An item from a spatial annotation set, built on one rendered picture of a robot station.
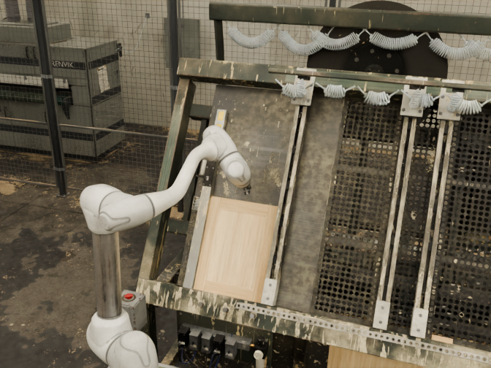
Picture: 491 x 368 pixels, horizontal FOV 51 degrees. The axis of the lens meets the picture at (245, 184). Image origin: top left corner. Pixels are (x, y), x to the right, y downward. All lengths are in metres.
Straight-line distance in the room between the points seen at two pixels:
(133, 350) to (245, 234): 0.88
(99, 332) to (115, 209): 0.59
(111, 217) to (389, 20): 1.89
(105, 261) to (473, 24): 2.17
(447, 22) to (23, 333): 3.36
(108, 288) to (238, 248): 0.77
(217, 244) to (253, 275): 0.25
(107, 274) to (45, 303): 2.23
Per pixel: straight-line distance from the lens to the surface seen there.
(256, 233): 2.64
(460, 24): 3.05
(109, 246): 2.09
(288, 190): 2.61
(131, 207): 1.90
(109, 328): 2.23
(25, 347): 3.97
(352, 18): 3.07
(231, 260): 2.66
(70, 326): 4.06
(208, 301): 2.66
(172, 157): 2.81
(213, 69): 2.82
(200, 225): 2.70
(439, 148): 2.58
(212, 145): 2.21
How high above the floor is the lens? 2.45
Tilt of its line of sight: 24 degrees down
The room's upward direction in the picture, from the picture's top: 1 degrees clockwise
